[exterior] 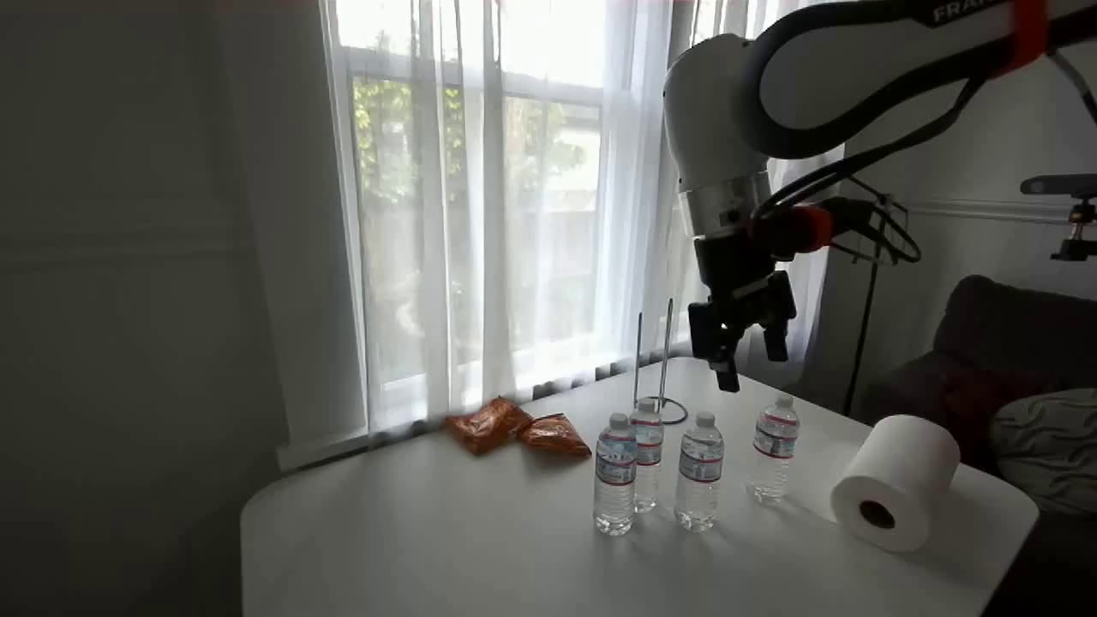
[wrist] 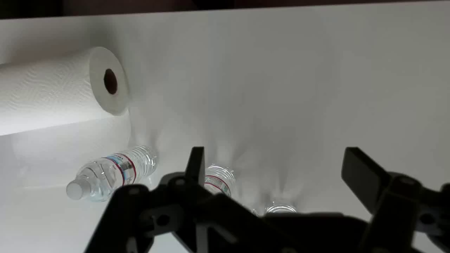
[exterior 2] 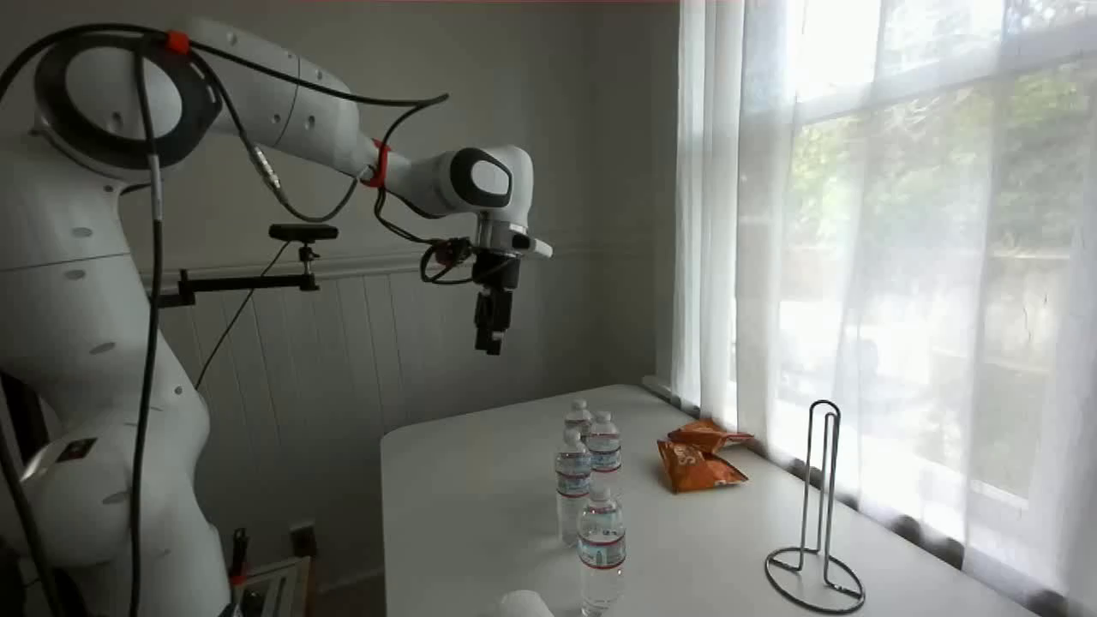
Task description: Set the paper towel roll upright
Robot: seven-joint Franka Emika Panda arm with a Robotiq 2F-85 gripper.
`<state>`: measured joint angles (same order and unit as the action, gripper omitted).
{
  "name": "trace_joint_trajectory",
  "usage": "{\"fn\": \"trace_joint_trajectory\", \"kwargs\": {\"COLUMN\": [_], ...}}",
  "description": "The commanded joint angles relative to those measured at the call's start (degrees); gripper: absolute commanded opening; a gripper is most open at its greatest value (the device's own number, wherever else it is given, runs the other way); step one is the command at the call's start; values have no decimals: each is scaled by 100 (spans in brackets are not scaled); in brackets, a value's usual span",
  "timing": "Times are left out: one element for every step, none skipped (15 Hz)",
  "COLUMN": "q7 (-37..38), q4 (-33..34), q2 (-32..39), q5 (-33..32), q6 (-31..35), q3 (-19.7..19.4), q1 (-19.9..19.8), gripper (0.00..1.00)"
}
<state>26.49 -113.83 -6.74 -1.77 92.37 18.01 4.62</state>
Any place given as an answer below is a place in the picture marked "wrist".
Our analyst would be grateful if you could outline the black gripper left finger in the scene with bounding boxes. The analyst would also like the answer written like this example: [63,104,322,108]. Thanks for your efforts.
[83,146,301,253]

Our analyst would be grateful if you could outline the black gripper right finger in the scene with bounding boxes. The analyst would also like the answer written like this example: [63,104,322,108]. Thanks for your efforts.
[340,146,450,253]

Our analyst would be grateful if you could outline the white paper towel roll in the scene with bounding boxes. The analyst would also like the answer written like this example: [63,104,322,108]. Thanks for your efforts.
[0,45,131,138]

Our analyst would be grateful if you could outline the clear plastic water bottle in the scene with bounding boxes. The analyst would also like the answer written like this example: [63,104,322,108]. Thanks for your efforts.
[204,163,236,197]
[264,201,300,216]
[65,145,160,204]

